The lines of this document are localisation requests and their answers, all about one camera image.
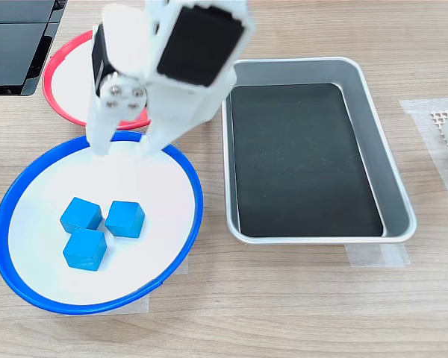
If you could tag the blue cube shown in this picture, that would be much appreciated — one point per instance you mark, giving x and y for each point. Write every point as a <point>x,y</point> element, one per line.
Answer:
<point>125,220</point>
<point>84,250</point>
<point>80,214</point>

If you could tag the blue-rimmed white round plate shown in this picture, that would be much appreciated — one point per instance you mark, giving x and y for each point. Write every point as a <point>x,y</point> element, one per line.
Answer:
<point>153,186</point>

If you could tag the red-rimmed white round plate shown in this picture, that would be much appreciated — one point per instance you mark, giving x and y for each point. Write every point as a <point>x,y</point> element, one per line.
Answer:
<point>67,82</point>

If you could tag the black flat electronic device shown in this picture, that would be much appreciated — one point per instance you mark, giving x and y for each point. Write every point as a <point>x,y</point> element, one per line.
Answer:
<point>11,48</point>

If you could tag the black mat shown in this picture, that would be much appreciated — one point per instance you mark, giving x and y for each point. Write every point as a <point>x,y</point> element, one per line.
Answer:
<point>302,160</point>

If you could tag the steel rectangular tray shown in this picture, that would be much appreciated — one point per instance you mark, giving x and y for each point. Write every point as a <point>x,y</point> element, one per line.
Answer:
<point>369,112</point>

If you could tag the clear tape strip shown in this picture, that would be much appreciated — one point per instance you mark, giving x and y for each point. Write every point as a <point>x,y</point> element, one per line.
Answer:
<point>377,257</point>

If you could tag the pale perforated base plate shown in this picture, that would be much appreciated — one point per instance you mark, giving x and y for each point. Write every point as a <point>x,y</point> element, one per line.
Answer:
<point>441,116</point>

